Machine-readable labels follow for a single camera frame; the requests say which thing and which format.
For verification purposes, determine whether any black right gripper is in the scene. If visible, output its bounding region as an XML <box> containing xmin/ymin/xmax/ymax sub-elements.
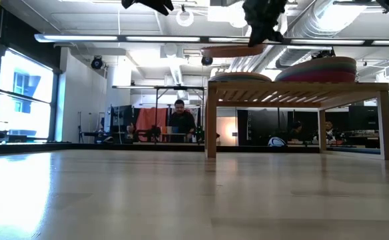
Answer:
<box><xmin>242</xmin><ymin>0</ymin><xmax>287</xmax><ymax>47</ymax></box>

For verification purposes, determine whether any terracotta orange round plate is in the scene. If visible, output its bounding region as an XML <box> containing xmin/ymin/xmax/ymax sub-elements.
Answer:
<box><xmin>200</xmin><ymin>44</ymin><xmax>268</xmax><ymax>59</ymax></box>

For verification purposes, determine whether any pale peach round plate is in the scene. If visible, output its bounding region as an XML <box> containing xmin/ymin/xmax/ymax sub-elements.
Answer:
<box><xmin>209</xmin><ymin>71</ymin><xmax>272</xmax><ymax>76</ymax></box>

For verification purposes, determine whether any beige round plate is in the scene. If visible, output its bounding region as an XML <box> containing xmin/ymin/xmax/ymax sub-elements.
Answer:
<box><xmin>210</xmin><ymin>76</ymin><xmax>272</xmax><ymax>83</ymax></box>

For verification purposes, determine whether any wooden slatted shelf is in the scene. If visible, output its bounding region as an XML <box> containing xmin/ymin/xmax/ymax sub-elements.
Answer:
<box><xmin>204</xmin><ymin>81</ymin><xmax>389</xmax><ymax>161</ymax></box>

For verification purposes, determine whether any white round ceiling fixture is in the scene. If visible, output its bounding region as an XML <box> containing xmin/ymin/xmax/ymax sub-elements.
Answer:
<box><xmin>176</xmin><ymin>5</ymin><xmax>195</xmax><ymax>27</ymax></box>

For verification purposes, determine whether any long ceiling light strip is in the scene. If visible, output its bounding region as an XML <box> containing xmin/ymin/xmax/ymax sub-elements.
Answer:
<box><xmin>33</xmin><ymin>33</ymin><xmax>389</xmax><ymax>47</ymax></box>

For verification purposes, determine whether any black partition panel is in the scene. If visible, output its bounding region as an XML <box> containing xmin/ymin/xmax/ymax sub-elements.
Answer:
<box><xmin>236</xmin><ymin>109</ymin><xmax>318</xmax><ymax>147</ymax></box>

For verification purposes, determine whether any person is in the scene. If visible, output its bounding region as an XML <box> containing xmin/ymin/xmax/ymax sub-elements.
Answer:
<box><xmin>324</xmin><ymin>119</ymin><xmax>337</xmax><ymax>141</ymax></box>
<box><xmin>169</xmin><ymin>99</ymin><xmax>198</xmax><ymax>143</ymax></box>
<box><xmin>289</xmin><ymin>120</ymin><xmax>304</xmax><ymax>143</ymax></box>

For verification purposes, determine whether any white blue ball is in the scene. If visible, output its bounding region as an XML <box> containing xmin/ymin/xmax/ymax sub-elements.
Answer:
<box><xmin>267</xmin><ymin>136</ymin><xmax>288</xmax><ymax>148</ymax></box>

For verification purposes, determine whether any orange fabric banner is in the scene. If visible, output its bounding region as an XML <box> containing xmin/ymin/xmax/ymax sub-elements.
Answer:
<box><xmin>135</xmin><ymin>107</ymin><xmax>169</xmax><ymax>141</ymax></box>

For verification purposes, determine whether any black monitor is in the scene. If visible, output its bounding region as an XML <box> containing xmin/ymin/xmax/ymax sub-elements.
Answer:
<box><xmin>111</xmin><ymin>105</ymin><xmax>135</xmax><ymax>134</ymax></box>
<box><xmin>349</xmin><ymin>105</ymin><xmax>380</xmax><ymax>131</ymax></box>

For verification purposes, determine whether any black tripod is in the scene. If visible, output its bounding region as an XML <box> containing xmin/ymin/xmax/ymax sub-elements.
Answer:
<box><xmin>77</xmin><ymin>111</ymin><xmax>85</xmax><ymax>144</ymax></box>

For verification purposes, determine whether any large window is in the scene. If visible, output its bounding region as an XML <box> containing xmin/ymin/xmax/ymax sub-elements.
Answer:
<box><xmin>0</xmin><ymin>46</ymin><xmax>59</xmax><ymax>144</ymax></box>

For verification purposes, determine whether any silver ventilation duct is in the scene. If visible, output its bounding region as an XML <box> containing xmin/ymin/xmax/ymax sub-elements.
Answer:
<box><xmin>274</xmin><ymin>0</ymin><xmax>368</xmax><ymax>69</ymax></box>

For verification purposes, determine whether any black background frame stand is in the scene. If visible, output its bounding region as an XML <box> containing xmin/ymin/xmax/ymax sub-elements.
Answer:
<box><xmin>111</xmin><ymin>85</ymin><xmax>206</xmax><ymax>145</ymax></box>

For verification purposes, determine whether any black aluminium table frame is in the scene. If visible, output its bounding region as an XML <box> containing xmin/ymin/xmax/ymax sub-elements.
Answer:
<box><xmin>0</xmin><ymin>141</ymin><xmax>389</xmax><ymax>156</ymax></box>

